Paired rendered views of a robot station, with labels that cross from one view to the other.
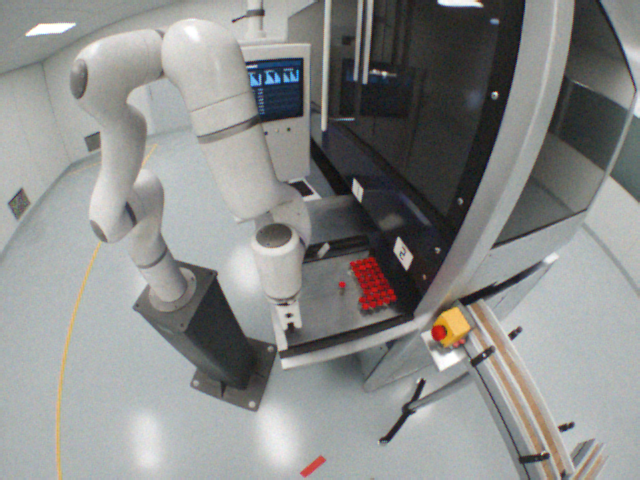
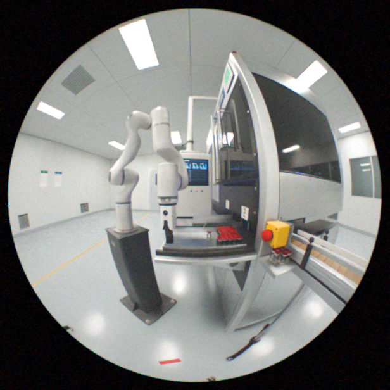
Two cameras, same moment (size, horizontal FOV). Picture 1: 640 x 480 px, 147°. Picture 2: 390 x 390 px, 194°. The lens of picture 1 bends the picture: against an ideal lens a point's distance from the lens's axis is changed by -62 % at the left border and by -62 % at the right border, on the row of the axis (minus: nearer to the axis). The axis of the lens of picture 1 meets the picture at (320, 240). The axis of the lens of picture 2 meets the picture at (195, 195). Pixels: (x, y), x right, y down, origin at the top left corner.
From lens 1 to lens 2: 0.44 m
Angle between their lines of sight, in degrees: 44
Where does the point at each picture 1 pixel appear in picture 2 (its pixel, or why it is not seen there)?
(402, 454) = (242, 365)
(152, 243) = (125, 194)
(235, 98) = (163, 118)
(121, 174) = (126, 154)
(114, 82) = (137, 118)
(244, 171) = (161, 133)
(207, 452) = (108, 327)
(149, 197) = (132, 176)
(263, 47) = (192, 153)
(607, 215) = (359, 214)
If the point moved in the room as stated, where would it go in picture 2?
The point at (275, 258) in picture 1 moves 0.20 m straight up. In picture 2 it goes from (163, 165) to (166, 120)
